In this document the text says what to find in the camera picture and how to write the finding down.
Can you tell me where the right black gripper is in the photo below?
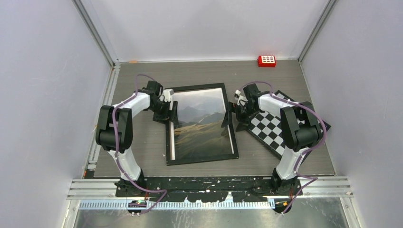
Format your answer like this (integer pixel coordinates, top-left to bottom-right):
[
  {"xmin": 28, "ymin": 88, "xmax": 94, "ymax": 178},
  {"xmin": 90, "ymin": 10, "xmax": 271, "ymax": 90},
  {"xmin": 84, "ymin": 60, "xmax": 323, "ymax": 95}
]
[{"xmin": 221, "ymin": 101, "xmax": 259, "ymax": 132}]

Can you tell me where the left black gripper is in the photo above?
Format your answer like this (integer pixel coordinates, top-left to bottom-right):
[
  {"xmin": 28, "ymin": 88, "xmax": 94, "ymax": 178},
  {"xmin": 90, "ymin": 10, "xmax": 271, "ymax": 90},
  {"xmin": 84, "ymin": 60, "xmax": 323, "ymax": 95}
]
[{"xmin": 148, "ymin": 100, "xmax": 178, "ymax": 125}]

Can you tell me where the landscape photo print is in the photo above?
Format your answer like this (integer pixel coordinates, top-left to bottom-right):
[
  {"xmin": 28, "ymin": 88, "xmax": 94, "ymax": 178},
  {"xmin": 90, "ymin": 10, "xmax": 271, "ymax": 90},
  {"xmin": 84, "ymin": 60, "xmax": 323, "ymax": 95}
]
[{"xmin": 170, "ymin": 88, "xmax": 235, "ymax": 161}]

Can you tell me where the black picture frame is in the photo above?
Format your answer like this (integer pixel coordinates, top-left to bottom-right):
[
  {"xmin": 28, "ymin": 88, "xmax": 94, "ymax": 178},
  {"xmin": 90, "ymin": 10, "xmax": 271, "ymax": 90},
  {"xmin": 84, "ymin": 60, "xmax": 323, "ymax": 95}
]
[{"xmin": 163, "ymin": 83, "xmax": 240, "ymax": 166}]

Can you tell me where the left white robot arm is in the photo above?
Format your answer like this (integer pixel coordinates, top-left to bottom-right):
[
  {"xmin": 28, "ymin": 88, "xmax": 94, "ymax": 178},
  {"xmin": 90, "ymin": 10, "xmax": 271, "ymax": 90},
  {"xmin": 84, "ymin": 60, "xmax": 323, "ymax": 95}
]
[{"xmin": 95, "ymin": 80, "xmax": 179, "ymax": 197}]

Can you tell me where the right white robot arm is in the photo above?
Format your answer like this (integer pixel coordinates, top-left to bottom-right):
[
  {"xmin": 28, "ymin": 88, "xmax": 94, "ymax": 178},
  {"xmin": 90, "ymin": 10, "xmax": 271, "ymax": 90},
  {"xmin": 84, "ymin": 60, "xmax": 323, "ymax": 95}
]
[{"xmin": 221, "ymin": 81, "xmax": 327, "ymax": 195}]

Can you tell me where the black white checkerboard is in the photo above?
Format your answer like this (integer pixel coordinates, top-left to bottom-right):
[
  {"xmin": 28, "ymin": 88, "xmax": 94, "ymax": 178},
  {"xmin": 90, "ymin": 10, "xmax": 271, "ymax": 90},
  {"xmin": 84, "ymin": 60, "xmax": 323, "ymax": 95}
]
[{"xmin": 244, "ymin": 90, "xmax": 332, "ymax": 160}]

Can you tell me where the red toy brick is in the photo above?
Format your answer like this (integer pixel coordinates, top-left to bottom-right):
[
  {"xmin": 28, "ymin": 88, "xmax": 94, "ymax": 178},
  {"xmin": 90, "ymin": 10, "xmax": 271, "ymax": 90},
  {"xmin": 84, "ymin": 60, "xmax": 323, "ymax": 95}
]
[{"xmin": 257, "ymin": 55, "xmax": 277, "ymax": 67}]

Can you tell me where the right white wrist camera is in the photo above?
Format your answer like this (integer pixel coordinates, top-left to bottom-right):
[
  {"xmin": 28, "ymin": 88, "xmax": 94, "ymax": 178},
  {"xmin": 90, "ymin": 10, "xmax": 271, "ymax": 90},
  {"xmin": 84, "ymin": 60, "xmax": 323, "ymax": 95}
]
[{"xmin": 234, "ymin": 90, "xmax": 248, "ymax": 107}]

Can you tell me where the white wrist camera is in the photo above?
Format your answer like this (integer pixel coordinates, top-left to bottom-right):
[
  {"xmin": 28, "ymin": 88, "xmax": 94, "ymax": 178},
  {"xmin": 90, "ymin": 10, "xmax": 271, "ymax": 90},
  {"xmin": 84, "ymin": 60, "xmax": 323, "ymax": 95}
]
[
  {"xmin": 160, "ymin": 89, "xmax": 174, "ymax": 103},
  {"xmin": 234, "ymin": 90, "xmax": 248, "ymax": 107}
]

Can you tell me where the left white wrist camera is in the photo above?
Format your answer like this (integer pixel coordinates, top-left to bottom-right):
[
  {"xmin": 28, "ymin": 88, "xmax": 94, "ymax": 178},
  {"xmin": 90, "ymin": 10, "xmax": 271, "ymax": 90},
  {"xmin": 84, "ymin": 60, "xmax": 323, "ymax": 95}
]
[{"xmin": 160, "ymin": 89, "xmax": 174, "ymax": 103}]

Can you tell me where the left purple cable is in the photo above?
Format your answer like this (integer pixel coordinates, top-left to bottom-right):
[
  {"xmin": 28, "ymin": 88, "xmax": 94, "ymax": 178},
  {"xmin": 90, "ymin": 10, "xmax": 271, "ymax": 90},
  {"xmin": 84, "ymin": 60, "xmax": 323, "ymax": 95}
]
[{"xmin": 112, "ymin": 74, "xmax": 168, "ymax": 216}]

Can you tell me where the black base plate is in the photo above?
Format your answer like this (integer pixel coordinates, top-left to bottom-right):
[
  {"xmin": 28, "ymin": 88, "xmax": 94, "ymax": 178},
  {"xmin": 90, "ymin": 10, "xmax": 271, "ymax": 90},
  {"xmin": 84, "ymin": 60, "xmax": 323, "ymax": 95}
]
[{"xmin": 115, "ymin": 176, "xmax": 302, "ymax": 203}]

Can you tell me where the aluminium rail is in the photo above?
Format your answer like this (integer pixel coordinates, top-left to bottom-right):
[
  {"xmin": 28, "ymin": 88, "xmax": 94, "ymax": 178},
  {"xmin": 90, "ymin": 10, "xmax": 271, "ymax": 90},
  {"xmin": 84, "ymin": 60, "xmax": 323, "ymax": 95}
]
[{"xmin": 67, "ymin": 176, "xmax": 353, "ymax": 210}]

